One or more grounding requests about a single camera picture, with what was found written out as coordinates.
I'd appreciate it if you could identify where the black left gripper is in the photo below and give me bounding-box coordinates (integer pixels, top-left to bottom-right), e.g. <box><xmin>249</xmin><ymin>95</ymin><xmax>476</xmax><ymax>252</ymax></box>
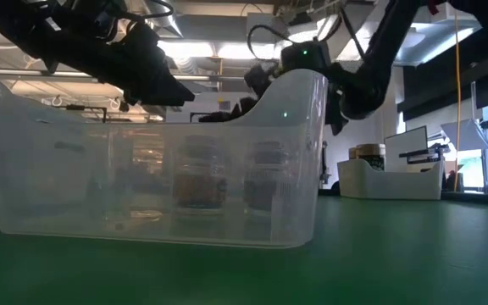
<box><xmin>91</xmin><ymin>19</ymin><xmax>196</xmax><ymax>107</ymax></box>

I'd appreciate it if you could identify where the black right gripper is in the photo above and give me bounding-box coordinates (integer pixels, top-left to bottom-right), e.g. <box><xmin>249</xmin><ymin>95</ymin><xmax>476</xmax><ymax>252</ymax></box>
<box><xmin>226</xmin><ymin>41</ymin><xmax>335</xmax><ymax>124</ymax></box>

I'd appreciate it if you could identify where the small jar dark spice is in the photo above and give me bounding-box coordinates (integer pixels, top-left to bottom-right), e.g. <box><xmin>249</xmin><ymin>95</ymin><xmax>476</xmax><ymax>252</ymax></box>
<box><xmin>242</xmin><ymin>141</ymin><xmax>290</xmax><ymax>215</ymax></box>

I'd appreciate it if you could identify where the small jar orange-brown spice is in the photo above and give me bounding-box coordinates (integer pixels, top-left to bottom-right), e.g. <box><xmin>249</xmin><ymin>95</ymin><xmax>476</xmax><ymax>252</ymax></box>
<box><xmin>171</xmin><ymin>134</ymin><xmax>230</xmax><ymax>213</ymax></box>

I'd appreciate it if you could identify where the clear plastic bin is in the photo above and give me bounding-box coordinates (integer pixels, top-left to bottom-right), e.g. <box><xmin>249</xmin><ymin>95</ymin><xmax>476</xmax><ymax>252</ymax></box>
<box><xmin>0</xmin><ymin>69</ymin><xmax>329</xmax><ymax>250</ymax></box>

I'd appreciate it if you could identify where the bright ceiling light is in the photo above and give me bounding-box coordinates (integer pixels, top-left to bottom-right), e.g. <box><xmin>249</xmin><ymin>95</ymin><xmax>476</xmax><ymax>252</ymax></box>
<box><xmin>157</xmin><ymin>40</ymin><xmax>277</xmax><ymax>60</ymax></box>

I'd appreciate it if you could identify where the grey ceiling box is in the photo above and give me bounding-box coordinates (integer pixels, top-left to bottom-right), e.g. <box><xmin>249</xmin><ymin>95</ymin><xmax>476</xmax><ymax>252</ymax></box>
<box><xmin>246</xmin><ymin>12</ymin><xmax>279</xmax><ymax>42</ymax></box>

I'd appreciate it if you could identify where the silver horizontal pipe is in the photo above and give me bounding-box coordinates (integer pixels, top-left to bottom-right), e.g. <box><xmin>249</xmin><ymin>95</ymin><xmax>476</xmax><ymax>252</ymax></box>
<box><xmin>0</xmin><ymin>67</ymin><xmax>279</xmax><ymax>84</ymax></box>

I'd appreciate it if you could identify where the white computer monitor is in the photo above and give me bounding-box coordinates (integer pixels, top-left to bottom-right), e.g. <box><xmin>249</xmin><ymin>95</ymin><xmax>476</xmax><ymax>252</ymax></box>
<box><xmin>383</xmin><ymin>125</ymin><xmax>430</xmax><ymax>162</ymax></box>

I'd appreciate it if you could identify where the white plastic bin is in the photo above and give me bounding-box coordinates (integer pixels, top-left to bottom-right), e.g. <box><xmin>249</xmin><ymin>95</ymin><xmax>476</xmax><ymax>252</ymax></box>
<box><xmin>336</xmin><ymin>158</ymin><xmax>446</xmax><ymax>202</ymax></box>

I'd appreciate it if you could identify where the white hanging shade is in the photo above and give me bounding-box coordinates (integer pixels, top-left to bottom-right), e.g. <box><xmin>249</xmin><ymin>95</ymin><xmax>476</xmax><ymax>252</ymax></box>
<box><xmin>440</xmin><ymin>118</ymin><xmax>488</xmax><ymax>153</ymax></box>

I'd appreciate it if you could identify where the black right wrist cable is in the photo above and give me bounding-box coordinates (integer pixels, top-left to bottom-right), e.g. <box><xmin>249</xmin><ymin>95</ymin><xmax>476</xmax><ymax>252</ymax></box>
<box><xmin>246</xmin><ymin>24</ymin><xmax>290</xmax><ymax>58</ymax></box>

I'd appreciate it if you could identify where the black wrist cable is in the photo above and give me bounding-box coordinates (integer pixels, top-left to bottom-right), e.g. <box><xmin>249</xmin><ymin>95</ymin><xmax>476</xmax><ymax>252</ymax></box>
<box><xmin>114</xmin><ymin>0</ymin><xmax>176</xmax><ymax>21</ymax></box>
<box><xmin>246</xmin><ymin>24</ymin><xmax>290</xmax><ymax>58</ymax></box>

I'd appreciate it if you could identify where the silver ceiling duct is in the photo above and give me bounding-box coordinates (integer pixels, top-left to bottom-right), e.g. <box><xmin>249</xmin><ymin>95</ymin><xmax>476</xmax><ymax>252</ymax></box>
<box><xmin>158</xmin><ymin>14</ymin><xmax>185</xmax><ymax>39</ymax></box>

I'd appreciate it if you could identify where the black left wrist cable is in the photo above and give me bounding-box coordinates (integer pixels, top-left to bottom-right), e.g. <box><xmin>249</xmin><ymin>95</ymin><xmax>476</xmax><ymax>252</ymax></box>
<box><xmin>114</xmin><ymin>0</ymin><xmax>176</xmax><ymax>21</ymax></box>

